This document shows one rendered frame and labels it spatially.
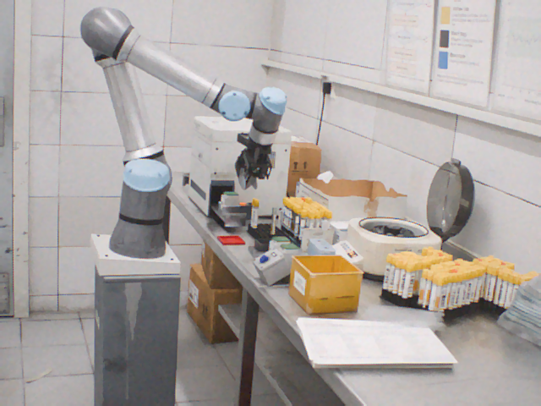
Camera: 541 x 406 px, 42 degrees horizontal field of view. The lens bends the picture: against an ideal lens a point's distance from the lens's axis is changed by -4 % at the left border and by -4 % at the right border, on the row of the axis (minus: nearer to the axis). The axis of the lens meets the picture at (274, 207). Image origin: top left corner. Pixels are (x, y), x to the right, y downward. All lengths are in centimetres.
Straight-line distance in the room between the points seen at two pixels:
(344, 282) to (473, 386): 42
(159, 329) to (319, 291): 47
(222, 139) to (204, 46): 136
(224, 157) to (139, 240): 63
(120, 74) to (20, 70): 159
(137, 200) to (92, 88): 181
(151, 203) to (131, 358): 41
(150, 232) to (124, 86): 40
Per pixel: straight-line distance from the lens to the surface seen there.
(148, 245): 187
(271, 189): 247
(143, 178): 184
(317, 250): 187
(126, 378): 198
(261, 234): 220
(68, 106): 361
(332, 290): 170
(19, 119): 355
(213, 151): 238
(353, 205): 228
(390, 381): 144
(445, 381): 148
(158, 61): 183
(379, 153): 267
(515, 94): 203
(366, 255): 197
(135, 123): 198
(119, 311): 189
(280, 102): 195
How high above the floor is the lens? 152
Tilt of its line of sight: 14 degrees down
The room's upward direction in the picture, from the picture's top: 5 degrees clockwise
